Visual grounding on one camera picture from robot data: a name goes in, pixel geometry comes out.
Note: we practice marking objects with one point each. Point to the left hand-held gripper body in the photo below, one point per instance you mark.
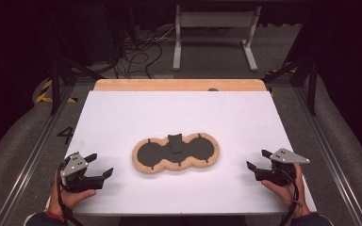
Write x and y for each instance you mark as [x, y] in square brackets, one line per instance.
[75, 166]

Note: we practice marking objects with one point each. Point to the white metal stand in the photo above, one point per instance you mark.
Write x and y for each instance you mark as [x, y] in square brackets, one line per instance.
[217, 19]

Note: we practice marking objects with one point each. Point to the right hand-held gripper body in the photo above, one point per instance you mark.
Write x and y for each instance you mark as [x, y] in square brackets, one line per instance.
[279, 172]

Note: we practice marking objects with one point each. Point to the aluminium rail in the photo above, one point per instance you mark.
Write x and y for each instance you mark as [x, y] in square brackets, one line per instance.
[330, 157]
[34, 157]

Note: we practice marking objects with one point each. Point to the person's left hand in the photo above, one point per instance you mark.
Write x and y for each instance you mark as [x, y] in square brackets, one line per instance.
[70, 198]

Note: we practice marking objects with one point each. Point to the dark round table grommet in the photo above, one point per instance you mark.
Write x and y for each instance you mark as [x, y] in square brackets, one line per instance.
[213, 89]

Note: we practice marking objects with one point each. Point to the yellow black floor tape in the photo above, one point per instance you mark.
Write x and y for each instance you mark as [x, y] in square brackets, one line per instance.
[276, 71]
[45, 91]

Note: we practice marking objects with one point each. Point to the white board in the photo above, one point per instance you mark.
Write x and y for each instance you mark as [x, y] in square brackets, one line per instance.
[182, 113]

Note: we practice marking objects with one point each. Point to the black metal stand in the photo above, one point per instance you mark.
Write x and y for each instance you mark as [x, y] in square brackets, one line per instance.
[55, 84]
[311, 91]

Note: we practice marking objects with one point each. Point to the wooden table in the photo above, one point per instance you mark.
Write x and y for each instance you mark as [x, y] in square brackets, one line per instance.
[157, 84]

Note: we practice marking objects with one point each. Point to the person's right hand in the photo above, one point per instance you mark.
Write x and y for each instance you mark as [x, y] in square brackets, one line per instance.
[284, 193]

